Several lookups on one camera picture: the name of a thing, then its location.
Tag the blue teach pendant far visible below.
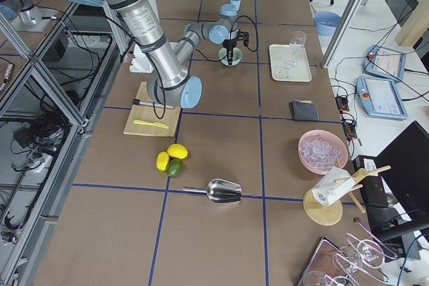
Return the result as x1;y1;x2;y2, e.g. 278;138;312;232
363;45;406;82

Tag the green bowl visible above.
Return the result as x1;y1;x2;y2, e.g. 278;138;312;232
218;48;243;66

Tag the clear wine glass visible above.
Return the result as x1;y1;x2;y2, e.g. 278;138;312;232
286;31;306;67

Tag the tray of wine glasses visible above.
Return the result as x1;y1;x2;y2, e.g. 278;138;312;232
296;217;398;285

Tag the green lime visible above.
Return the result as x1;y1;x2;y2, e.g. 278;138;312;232
166;159;183;177

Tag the blue bowl with fork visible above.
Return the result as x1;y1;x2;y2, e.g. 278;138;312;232
314;11;341;36

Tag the cream bear tray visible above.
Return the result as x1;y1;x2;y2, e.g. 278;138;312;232
269;44;312;82

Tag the grey folded cloth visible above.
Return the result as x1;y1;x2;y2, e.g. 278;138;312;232
289;100;319;121

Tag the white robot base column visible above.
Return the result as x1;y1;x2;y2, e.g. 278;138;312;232
129;41;181;75

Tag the whole yellow lemon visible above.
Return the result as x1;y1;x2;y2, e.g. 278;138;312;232
167;143;188;159

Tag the black monitor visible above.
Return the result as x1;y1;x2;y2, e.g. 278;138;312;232
353;121;428;241

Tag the steel ice scoop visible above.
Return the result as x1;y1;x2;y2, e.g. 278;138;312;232
183;178;242;204

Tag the wooden stand with carton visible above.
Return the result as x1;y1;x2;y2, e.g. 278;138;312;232
303;165;391;226

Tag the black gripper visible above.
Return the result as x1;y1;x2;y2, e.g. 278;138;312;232
223;33;239;66

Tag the yellow plastic knife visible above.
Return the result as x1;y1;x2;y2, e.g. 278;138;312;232
133;119;170;129

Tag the wooden cutting board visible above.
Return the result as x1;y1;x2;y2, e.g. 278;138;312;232
123;82;181;137

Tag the pink bowl of ice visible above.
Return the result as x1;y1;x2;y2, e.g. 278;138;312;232
298;130;349;175

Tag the light blue cup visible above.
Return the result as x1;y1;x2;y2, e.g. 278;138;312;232
230;0;241;11

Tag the blue teach pendant near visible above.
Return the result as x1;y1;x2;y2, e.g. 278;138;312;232
356;76;408;121

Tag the blue teach pendant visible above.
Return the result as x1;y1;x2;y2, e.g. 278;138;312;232
363;45;406;82
356;76;408;121

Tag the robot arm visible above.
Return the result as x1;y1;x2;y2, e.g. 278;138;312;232
68;0;240;109

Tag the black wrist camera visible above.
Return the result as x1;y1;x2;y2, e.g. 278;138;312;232
237;30;249;48

